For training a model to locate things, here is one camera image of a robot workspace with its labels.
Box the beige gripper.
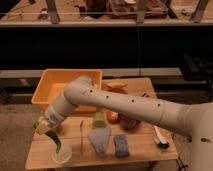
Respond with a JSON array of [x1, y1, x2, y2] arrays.
[[33, 116, 54, 135]]

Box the green pepper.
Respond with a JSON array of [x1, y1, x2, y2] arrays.
[[46, 130, 61, 153]]

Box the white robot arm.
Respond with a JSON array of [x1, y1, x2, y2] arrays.
[[34, 76, 213, 171]]

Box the yellow plastic bin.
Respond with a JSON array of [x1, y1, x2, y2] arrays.
[[31, 69, 102, 109]]

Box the wooden table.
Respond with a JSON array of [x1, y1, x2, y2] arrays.
[[25, 77, 179, 171]]

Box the grey triangular cloth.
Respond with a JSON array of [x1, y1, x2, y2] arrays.
[[88, 127, 111, 158]]

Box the red apple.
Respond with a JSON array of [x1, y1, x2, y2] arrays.
[[106, 111, 119, 124]]

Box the blue sponge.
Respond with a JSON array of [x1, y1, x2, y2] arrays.
[[113, 135, 130, 158]]

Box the orange plate with food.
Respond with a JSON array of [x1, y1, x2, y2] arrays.
[[104, 82, 127, 94]]

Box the dark red fruit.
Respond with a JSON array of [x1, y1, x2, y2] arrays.
[[120, 115, 141, 130]]

